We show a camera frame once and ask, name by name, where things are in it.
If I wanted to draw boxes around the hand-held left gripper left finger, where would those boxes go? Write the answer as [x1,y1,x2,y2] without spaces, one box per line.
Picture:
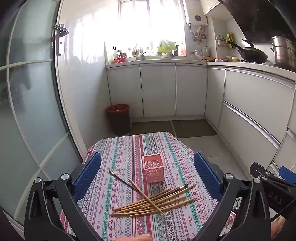
[24,152,103,241]

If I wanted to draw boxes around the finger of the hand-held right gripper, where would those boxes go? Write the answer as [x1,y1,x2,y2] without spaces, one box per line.
[279,166,296,186]
[250,162,281,184]

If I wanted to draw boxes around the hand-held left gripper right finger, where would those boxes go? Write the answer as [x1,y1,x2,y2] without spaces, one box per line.
[193,151,271,241]

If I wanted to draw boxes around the pink perforated utensil basket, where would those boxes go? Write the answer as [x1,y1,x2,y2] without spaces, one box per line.
[142,153,165,184]

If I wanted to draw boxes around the pile of wooden chopsticks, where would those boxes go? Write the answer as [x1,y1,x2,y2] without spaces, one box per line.
[110,178,197,218]

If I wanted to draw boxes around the hanging kitchen utensils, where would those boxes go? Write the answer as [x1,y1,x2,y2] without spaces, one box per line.
[191,24,206,44]

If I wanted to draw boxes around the black paintbrush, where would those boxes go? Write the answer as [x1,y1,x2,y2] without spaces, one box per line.
[108,170,139,192]

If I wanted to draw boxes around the striped patterned tablecloth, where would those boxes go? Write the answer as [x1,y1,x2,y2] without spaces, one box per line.
[60,132,238,241]

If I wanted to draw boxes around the dark floor mat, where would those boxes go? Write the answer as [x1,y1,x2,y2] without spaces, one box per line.
[172,119,218,138]
[131,120,176,137]

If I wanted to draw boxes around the dark trash bin red liner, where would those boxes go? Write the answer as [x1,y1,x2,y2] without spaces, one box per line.
[106,104,131,136]

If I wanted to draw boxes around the white cabinet with drawers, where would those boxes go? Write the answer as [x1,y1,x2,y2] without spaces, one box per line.
[205,61,296,176]

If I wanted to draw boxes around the frosted glass door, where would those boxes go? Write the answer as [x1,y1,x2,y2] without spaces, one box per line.
[0,0,88,232]

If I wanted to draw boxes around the white cabinet with doors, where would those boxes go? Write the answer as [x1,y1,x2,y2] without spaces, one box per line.
[106,59,208,117]

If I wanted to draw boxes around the black wok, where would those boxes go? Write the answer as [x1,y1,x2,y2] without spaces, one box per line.
[227,39,269,63]

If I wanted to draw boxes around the stainless steel steamer pot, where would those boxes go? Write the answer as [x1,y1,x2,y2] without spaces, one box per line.
[270,36,296,70]

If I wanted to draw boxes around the white cutting board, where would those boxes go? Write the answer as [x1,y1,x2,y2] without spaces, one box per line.
[104,42,110,68]

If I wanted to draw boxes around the lime green plastic basin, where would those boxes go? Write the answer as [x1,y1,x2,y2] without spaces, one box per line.
[157,39,176,55]

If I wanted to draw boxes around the black range hood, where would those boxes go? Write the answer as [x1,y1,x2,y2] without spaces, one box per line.
[220,0,296,43]

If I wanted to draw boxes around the bright kitchen window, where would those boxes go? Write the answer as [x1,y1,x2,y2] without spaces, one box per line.
[119,0,185,47]

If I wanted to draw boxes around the wall spice rack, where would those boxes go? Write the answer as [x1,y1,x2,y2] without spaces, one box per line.
[216,32,235,48]

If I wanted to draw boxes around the silver door handle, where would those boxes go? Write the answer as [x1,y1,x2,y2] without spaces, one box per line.
[55,24,69,55]

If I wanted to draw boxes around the white wall water heater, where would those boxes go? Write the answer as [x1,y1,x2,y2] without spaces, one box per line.
[185,0,208,25]

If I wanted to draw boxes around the white wall cabinet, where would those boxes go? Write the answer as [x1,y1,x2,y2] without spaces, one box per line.
[200,0,222,15]

